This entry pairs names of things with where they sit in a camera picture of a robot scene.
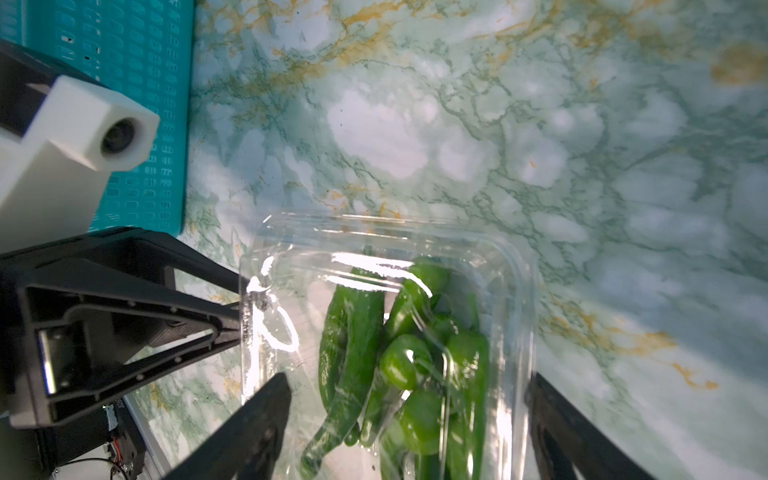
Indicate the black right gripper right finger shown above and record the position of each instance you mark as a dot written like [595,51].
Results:
[566,444]

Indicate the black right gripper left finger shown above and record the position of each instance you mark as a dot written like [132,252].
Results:
[247,445]

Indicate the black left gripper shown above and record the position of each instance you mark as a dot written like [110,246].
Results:
[88,319]

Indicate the clear clamshell with peppers middle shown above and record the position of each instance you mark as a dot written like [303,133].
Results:
[407,346]

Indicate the teal plastic basket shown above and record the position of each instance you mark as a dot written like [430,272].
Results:
[142,49]

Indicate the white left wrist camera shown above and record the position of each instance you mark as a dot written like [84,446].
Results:
[53,176]

